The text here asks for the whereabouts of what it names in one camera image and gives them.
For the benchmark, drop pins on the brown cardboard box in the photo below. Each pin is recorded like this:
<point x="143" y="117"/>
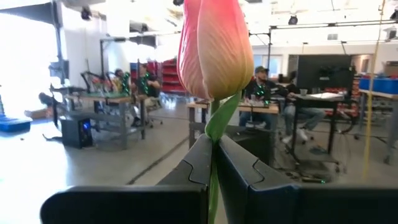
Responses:
<point x="38" y="114"/>

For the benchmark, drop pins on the black hanging screen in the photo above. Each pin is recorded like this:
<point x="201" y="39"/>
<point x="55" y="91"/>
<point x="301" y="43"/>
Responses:
<point x="59" y="70"/>

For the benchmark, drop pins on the black power strip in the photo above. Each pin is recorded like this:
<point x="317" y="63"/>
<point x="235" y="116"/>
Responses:
<point x="312" y="180"/>

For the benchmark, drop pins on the person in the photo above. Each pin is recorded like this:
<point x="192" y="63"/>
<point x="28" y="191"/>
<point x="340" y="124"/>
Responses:
<point x="147" y="85"/>
<point x="119" y="79"/>
<point x="261" y="88"/>
<point x="46" y="99"/>
<point x="298" y="112"/>

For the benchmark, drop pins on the black computer tower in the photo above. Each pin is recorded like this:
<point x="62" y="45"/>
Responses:
<point x="76" y="132"/>

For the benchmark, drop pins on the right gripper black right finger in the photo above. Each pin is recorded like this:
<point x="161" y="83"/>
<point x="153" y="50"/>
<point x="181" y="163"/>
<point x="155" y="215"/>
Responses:
<point x="245" y="174"/>

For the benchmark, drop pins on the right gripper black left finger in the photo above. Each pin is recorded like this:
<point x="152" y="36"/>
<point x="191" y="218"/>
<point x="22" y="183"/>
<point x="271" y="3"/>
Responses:
<point x="124" y="205"/>

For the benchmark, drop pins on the row of blue bins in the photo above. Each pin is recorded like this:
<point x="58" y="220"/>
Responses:
<point x="377" y="85"/>

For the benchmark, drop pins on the blue plastic bin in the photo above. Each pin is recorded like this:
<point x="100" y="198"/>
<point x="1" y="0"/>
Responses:
<point x="12" y="124"/>

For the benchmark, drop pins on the large black box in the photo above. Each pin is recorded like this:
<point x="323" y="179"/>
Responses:
<point x="252" y="143"/>

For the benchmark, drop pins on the grey building column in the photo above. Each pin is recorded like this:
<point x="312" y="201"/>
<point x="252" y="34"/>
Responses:
<point x="57" y="31"/>

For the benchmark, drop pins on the pink orange artificial tulip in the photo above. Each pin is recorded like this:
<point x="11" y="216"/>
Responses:
<point x="214" y="46"/>

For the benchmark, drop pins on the large black monitor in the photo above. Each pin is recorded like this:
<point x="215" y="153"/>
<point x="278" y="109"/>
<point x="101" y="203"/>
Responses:
<point x="323" y="71"/>

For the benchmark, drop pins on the red storage shelf rack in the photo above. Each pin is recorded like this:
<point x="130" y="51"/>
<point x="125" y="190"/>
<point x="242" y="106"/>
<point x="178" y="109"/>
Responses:
<point x="171" y="76"/>

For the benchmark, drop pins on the wooden work table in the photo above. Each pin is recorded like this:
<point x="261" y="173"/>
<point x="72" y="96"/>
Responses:
<point x="270" y="109"/>
<point x="102" y="99"/>
<point x="391" y="124"/>

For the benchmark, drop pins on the black metal desk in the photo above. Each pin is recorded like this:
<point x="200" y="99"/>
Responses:
<point x="317" y="99"/>

